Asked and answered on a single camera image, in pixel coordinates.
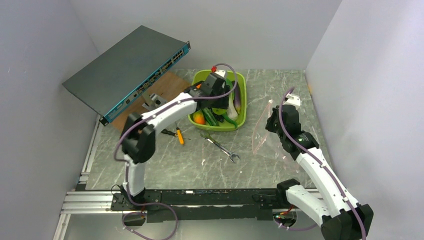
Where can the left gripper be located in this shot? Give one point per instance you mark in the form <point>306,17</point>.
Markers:
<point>222,104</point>

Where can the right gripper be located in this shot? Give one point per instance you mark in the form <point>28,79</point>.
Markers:
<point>274,114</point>

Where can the green cucumber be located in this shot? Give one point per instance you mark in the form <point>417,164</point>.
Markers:
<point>209,117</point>

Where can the orange green mango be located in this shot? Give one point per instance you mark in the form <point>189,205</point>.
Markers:
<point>198,118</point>

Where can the clear zip top bag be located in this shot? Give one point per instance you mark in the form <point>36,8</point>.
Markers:
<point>267,144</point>

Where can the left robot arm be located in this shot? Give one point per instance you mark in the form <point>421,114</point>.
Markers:
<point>138,139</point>

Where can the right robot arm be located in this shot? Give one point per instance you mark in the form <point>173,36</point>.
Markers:
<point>337,213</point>

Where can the green plastic basin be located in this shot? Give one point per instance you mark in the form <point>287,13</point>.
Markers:
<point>223,126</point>

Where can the purple eggplant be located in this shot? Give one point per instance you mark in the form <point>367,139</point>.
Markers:
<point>237,97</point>

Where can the bok choy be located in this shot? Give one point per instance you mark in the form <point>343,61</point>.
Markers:
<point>231,112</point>

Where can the black grape bunch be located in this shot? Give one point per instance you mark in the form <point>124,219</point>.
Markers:
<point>218,117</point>

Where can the wooden board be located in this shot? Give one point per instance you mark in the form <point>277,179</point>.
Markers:
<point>168,87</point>

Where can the silver wrench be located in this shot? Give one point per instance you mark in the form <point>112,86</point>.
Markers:
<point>232,155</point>

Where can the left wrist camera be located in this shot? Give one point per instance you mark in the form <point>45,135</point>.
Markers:
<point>224,75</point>

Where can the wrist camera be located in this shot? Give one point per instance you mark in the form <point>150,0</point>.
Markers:
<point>293,100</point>
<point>224,75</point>

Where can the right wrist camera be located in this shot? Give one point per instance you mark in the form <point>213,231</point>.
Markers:
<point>293,100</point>

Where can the yellow handled screwdriver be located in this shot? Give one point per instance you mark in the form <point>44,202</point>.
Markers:
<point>177,134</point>

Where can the metal stand bracket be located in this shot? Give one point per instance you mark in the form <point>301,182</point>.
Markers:
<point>152,101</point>

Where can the grey network switch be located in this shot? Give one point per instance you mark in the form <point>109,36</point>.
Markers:
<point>116,78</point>

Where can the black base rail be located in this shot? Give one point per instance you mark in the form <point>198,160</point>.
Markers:
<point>161,205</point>

